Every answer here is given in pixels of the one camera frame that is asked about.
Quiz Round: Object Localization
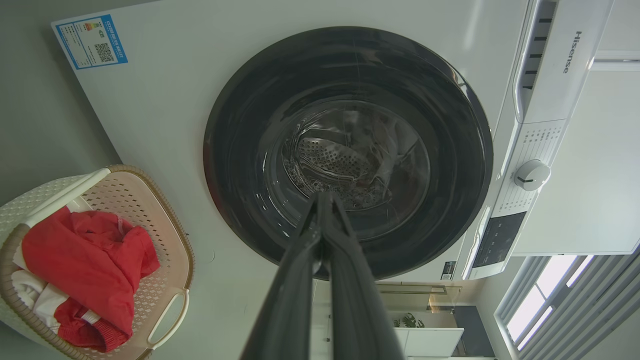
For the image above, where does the red garment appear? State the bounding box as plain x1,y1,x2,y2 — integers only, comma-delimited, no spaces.
21,206,161,353

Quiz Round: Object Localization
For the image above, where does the beige perforated laundry basket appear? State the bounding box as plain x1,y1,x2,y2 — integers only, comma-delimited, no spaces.
0,165,196,360

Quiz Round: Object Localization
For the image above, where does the window with grey blinds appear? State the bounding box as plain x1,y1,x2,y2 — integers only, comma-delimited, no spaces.
494,254,640,360

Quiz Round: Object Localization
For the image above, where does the white low cabinet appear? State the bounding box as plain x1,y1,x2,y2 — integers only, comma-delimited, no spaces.
393,327,466,359

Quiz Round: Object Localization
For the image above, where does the blue energy label sticker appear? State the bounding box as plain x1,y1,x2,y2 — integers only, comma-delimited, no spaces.
51,14,128,71

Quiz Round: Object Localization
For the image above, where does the white Hisense detergent drawer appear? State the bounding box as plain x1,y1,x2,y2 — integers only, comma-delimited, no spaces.
512,0,615,124

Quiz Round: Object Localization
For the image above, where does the white front-load washing machine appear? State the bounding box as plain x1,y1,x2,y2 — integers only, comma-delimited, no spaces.
51,0,615,282

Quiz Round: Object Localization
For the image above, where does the white round control knob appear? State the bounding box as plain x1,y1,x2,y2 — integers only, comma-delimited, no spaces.
514,159,552,192

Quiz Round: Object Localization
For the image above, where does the round black washing machine door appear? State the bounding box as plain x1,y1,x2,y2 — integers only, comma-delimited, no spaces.
202,26,494,281

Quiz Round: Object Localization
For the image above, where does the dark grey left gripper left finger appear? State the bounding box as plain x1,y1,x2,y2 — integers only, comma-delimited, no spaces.
240,192,325,360

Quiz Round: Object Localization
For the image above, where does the white garment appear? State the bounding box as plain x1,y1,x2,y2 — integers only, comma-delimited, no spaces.
11,245,71,333

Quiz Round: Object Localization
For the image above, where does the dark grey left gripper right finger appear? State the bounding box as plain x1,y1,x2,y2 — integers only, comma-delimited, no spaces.
324,191,405,360

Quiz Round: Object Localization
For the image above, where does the black washer display panel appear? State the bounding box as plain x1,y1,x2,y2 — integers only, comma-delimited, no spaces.
471,211,527,269

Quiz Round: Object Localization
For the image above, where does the green potted plant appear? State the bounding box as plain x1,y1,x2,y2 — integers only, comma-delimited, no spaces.
397,312,426,329

